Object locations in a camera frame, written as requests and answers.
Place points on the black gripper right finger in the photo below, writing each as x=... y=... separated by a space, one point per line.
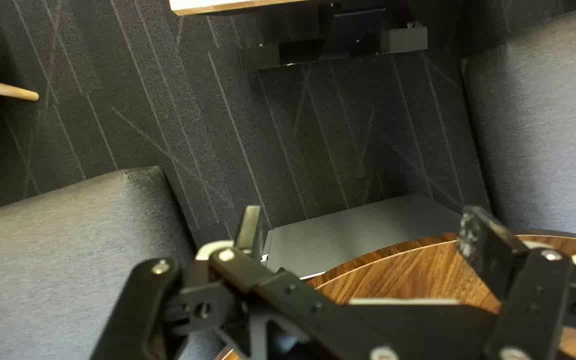
x=534 y=293

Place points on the light wooden rod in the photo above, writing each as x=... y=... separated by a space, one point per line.
x=0 y=87

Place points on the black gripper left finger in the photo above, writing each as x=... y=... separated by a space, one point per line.
x=280 y=290

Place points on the grey fabric seat cushion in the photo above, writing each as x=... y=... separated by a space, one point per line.
x=548 y=120
x=55 y=266

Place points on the light wooden board edge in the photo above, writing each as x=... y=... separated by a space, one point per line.
x=234 y=6

